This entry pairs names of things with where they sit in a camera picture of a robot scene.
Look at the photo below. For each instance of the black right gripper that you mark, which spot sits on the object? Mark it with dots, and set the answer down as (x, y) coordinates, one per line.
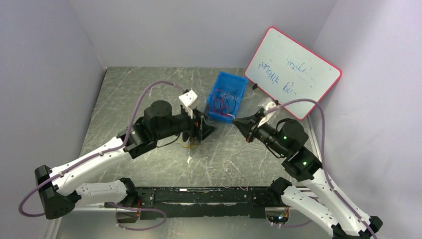
(252, 130)

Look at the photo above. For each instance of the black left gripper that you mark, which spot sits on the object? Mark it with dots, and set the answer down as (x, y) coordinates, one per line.
(199, 125)

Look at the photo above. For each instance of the grey perforated cable spool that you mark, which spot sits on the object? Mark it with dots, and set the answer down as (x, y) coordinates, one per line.
(199, 127)

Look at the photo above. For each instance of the blue plastic bin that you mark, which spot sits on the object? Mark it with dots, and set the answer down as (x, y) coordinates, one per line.
(225, 96)

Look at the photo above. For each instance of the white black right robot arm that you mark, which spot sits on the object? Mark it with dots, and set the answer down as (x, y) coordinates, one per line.
(332, 210)

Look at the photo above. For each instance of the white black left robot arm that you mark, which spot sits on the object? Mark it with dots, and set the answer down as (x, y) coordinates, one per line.
(65, 187)

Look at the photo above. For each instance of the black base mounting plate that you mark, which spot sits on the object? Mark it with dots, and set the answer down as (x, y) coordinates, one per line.
(197, 211)

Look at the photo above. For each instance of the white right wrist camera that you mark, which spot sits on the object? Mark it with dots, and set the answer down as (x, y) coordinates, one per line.
(267, 105)

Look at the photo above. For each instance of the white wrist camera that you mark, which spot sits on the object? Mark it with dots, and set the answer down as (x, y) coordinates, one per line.
(267, 105)
(189, 102)

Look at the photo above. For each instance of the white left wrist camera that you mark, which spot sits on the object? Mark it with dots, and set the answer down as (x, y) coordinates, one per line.
(189, 102)

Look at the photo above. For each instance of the white board red frame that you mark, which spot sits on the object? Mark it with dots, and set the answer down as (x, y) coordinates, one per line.
(286, 70)

